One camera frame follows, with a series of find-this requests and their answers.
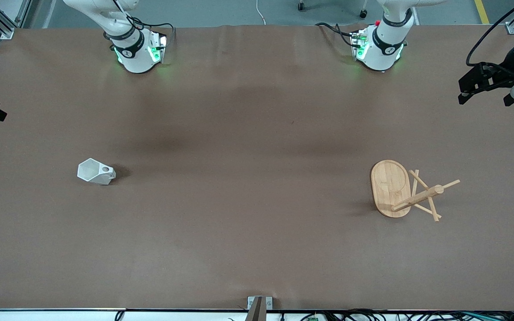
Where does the white faceted cup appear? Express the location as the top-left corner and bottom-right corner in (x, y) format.
(77, 158), (116, 185)

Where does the wooden cup rack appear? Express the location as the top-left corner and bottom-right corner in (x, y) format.
(370, 160), (461, 222)

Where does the yellow floor tape strip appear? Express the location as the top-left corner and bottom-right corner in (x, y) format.
(475, 0), (490, 25)

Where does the brown table cover sheet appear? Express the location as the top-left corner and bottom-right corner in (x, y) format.
(0, 25), (514, 311)

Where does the black left arm base cable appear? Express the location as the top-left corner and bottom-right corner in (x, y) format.
(315, 21), (361, 48)

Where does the black arm base cable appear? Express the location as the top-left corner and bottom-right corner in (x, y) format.
(130, 18), (176, 50)
(315, 21), (361, 48)

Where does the black right arm base cable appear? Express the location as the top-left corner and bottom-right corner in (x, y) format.
(130, 18), (176, 50)

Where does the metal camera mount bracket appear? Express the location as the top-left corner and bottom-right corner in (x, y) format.
(245, 296), (274, 321)

